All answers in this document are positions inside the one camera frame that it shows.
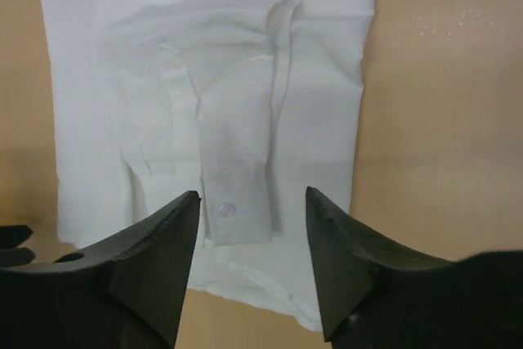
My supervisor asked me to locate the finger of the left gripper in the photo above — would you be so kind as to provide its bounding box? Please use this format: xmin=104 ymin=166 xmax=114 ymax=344
xmin=0 ymin=225 xmax=34 ymax=249
xmin=0 ymin=248 xmax=36 ymax=268

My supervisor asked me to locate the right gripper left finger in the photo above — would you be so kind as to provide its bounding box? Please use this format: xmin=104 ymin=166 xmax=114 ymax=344
xmin=1 ymin=191 xmax=200 ymax=348

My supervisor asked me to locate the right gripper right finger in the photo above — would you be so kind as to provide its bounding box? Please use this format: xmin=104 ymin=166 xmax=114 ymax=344
xmin=306 ymin=187 xmax=522 ymax=348

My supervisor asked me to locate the white long sleeve shirt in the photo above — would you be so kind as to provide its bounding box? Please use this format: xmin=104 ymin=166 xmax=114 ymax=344
xmin=41 ymin=0 xmax=374 ymax=332

